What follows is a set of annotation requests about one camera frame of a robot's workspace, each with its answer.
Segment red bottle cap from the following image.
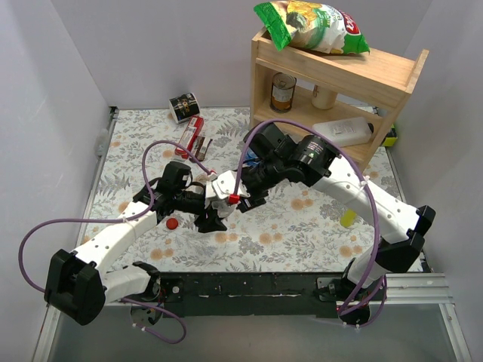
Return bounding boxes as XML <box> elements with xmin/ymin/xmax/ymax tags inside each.
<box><xmin>165</xmin><ymin>218</ymin><xmax>179</xmax><ymax>230</ymax></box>

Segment blue-label Pocari bottle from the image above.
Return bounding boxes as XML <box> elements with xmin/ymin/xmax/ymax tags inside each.
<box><xmin>243</xmin><ymin>149</ymin><xmax>261</xmax><ymax>167</ymax></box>

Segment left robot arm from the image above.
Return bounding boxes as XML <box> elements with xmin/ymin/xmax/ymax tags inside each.
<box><xmin>44</xmin><ymin>161</ymin><xmax>236</xmax><ymax>325</ymax></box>

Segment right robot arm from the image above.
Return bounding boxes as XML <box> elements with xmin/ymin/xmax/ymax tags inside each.
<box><xmin>205</xmin><ymin>121</ymin><xmax>435</xmax><ymax>300</ymax></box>

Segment yellow bottle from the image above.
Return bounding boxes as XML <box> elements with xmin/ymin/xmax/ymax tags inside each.
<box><xmin>340</xmin><ymin>210</ymin><xmax>357</xmax><ymax>228</ymax></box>

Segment brown snack bar wrapper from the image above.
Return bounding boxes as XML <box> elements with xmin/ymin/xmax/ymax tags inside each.
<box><xmin>195</xmin><ymin>137</ymin><xmax>212</xmax><ymax>161</ymax></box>

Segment red cardboard box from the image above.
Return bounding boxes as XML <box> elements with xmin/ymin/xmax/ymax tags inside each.
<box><xmin>174</xmin><ymin>115</ymin><xmax>205</xmax><ymax>159</ymax></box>

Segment floral table mat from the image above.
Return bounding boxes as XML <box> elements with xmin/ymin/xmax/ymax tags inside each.
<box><xmin>75</xmin><ymin>107</ymin><xmax>423</xmax><ymax>273</ymax></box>

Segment black base bar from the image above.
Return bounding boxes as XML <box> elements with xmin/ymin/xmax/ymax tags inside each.
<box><xmin>118</xmin><ymin>259</ymin><xmax>386</xmax><ymax>325</ymax></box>

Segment tin can on shelf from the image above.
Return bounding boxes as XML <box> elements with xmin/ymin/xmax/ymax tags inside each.
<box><xmin>270</xmin><ymin>72</ymin><xmax>297</xmax><ymax>113</ymax></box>

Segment white jug on shelf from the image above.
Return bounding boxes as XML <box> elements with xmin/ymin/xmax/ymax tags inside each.
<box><xmin>312</xmin><ymin>117</ymin><xmax>373</xmax><ymax>147</ymax></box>

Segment beige cup on shelf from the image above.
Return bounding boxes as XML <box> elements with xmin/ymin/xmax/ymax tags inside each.
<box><xmin>311</xmin><ymin>85</ymin><xmax>337</xmax><ymax>110</ymax></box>

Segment wooden shelf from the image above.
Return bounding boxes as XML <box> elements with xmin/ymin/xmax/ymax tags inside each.
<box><xmin>250</xmin><ymin>29</ymin><xmax>429</xmax><ymax>170</ymax></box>

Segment yellow green box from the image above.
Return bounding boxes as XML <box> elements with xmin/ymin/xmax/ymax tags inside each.
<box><xmin>380</xmin><ymin>124</ymin><xmax>398</xmax><ymax>147</ymax></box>

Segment green chips bag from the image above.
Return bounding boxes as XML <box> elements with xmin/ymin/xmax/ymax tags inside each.
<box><xmin>254</xmin><ymin>1</ymin><xmax>371</xmax><ymax>54</ymax></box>

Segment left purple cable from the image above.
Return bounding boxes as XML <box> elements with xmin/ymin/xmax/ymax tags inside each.
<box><xmin>17</xmin><ymin>140</ymin><xmax>218</xmax><ymax>345</ymax></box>

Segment purple cable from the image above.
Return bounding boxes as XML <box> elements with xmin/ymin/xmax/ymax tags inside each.
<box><xmin>17</xmin><ymin>140</ymin><xmax>218</xmax><ymax>345</ymax></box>
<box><xmin>232</xmin><ymin>118</ymin><xmax>389</xmax><ymax>328</ymax></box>

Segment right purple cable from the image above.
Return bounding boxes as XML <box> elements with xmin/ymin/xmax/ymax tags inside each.
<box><xmin>232</xmin><ymin>118</ymin><xmax>389</xmax><ymax>328</ymax></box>

